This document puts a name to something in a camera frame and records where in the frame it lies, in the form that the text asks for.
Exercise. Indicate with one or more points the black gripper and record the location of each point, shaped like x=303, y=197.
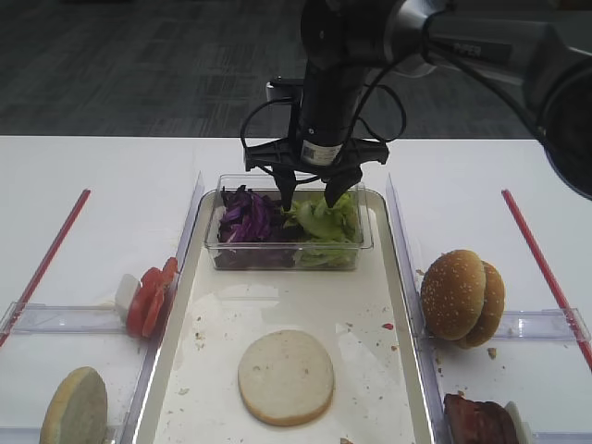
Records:
x=319, y=140

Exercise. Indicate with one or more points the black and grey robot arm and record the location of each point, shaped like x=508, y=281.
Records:
x=537, y=62

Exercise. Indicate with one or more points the green lettuce in container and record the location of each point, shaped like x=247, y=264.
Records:
x=338, y=228

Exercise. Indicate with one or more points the tomato slices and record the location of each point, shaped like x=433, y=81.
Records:
x=148, y=301

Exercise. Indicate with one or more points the stack of meat patties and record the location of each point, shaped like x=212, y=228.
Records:
x=474, y=422

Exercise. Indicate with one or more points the white pusher block at patties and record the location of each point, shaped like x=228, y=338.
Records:
x=523, y=431

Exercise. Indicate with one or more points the clear plastic salad container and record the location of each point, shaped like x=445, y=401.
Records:
x=265, y=185

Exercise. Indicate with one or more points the purple cabbage shreds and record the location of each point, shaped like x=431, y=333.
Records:
x=250, y=217

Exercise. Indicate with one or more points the white metal tray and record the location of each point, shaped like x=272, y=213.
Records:
x=359, y=316

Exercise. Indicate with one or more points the right clear acrylic divider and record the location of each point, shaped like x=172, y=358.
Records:
x=423, y=348

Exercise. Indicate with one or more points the clear acrylic divider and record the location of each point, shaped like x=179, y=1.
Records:
x=130, y=429
x=423, y=348

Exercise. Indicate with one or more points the front sesame bun top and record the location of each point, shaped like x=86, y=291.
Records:
x=452, y=294

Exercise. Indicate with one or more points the sesame bun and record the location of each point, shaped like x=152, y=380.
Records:
x=452, y=294
x=492, y=311

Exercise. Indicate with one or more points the right red strip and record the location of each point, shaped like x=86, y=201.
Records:
x=553, y=284

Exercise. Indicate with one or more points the red strip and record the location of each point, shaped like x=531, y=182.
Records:
x=553, y=284
x=46, y=263

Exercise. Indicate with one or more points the bottom bun slice on tray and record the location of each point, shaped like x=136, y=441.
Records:
x=286, y=378

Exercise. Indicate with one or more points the white pusher block at tomatoes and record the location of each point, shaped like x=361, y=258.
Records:
x=127, y=289

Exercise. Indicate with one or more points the rear sesame bun top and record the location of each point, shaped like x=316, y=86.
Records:
x=492, y=311

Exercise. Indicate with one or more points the left red strip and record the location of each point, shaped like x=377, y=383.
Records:
x=46, y=263

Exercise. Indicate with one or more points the left clear acrylic divider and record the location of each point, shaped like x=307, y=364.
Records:
x=130, y=429

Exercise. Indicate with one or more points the bun slice standing at left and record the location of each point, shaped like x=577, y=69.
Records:
x=77, y=413

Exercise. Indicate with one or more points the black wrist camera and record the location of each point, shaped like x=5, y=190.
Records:
x=280, y=88

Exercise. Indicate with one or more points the right upper clear rail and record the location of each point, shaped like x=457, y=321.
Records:
x=559, y=325

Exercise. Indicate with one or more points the clear rail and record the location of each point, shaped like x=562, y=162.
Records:
x=562, y=438
x=37, y=318
x=559, y=325

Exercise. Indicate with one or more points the left upper clear rail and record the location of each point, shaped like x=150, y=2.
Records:
x=37, y=318

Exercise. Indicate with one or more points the right lower clear rail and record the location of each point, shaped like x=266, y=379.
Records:
x=562, y=438

